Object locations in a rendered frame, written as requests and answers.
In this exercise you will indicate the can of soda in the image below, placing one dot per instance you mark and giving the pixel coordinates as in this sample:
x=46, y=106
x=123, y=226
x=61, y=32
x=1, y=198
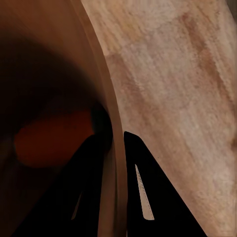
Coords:
x=53, y=141

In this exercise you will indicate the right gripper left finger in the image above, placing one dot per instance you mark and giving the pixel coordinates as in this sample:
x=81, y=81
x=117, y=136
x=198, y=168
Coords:
x=51, y=215

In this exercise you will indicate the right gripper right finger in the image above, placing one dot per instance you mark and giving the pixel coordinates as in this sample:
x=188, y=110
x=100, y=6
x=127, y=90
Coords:
x=172, y=217

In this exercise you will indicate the trash can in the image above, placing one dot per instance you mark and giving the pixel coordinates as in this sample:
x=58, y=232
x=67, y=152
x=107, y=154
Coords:
x=51, y=63

